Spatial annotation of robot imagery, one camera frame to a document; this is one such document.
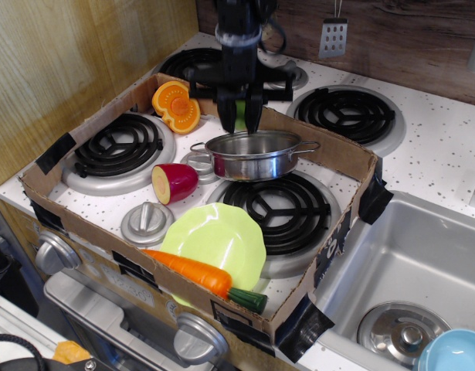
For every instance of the back right black burner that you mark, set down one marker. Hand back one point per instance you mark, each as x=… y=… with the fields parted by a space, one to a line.
x=357 y=113

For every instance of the black burner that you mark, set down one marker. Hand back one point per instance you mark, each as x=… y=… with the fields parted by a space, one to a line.
x=295 y=214
x=119 y=158
x=357 y=113
x=178 y=64

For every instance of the green toy broccoli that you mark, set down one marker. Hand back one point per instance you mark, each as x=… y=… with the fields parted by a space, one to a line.
x=240 y=123

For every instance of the silver stovetop knob front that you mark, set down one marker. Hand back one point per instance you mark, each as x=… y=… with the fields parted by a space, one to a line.
x=146 y=225

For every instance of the red toy onion half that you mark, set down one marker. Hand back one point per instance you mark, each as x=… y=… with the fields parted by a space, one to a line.
x=173 y=182

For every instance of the orange toy carrot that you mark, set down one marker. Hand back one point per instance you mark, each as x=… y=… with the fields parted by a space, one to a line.
x=216 y=280

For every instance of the front left black burner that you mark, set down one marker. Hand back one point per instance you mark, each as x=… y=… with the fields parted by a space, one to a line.
x=119 y=158

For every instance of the silver oven knob left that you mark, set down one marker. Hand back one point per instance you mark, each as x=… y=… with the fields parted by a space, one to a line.
x=55 y=254

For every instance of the silver stovetop knob back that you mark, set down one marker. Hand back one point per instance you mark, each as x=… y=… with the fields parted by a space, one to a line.
x=300 y=77

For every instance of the cardboard fence box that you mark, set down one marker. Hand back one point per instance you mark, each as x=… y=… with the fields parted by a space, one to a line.
x=297 y=323

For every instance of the silver sink basin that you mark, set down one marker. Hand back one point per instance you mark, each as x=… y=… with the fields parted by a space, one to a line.
x=415 y=252

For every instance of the orange toy pumpkin slice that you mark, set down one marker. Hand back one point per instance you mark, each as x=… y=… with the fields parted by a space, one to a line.
x=171 y=101

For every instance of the light green plastic plate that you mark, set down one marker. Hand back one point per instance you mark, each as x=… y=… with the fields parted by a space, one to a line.
x=223 y=236

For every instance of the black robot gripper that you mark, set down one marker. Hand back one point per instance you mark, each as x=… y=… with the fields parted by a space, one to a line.
x=240 y=75

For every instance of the orange cloth piece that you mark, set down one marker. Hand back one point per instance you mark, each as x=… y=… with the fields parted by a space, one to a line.
x=68 y=352

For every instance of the silver oven door handle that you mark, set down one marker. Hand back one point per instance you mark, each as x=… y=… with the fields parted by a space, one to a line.
x=104 y=318

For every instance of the light blue bowl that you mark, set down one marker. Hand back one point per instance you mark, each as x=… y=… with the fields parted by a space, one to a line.
x=453 y=350

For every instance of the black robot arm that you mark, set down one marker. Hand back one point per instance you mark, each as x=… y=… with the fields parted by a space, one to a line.
x=242 y=20

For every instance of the silver sink drain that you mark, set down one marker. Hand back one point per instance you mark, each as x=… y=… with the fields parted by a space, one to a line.
x=399 y=331

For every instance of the silver oven knob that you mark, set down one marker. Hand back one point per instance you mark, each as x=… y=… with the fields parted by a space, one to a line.
x=197 y=342
x=55 y=254

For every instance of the back left black burner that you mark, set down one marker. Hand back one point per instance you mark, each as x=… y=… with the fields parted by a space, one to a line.
x=178 y=64

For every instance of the silver oven knob right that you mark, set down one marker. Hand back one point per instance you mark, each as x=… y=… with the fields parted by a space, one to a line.
x=197 y=342

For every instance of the small steel pan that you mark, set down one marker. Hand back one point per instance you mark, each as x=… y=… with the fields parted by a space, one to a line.
x=262 y=156

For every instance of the hanging silver toy spatula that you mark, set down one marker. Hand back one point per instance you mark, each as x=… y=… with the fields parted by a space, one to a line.
x=334 y=34

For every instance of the front right black burner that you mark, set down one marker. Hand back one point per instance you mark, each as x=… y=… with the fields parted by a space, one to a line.
x=295 y=214

